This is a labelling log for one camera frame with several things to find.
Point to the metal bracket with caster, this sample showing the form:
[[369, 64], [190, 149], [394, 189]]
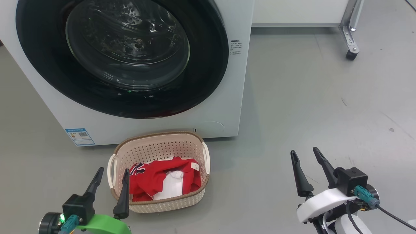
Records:
[[349, 29]]

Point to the white washing machine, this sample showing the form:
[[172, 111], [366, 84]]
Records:
[[234, 81]]

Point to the red and white garment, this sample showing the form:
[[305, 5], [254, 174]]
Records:
[[152, 177]]

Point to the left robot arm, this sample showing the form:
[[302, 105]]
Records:
[[48, 224]]

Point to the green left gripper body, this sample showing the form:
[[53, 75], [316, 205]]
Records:
[[104, 226]]

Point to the black text notice sticker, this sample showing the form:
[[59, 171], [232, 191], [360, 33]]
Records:
[[236, 47]]

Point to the round white filter cover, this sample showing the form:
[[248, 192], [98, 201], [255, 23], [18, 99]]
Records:
[[213, 126]]

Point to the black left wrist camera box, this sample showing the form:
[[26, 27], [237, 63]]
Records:
[[78, 206]]

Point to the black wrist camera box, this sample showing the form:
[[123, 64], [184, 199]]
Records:
[[351, 180], [78, 206]]

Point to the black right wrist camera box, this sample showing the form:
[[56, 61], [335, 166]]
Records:
[[351, 180]]

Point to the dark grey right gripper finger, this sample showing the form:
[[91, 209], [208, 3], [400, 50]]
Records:
[[300, 178], [325, 165]]

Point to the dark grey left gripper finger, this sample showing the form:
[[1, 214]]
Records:
[[96, 182], [123, 201]]

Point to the white partition board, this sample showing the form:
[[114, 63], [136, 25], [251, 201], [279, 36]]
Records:
[[299, 11]]

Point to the blue energy label sticker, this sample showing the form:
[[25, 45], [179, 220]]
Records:
[[80, 137]]

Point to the cream perforated laundry basket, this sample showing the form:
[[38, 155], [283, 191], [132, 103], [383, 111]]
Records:
[[156, 146]]

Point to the washing machine glass door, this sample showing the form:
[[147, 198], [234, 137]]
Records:
[[201, 65]]

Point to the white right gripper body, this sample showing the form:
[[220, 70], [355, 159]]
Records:
[[321, 203]]

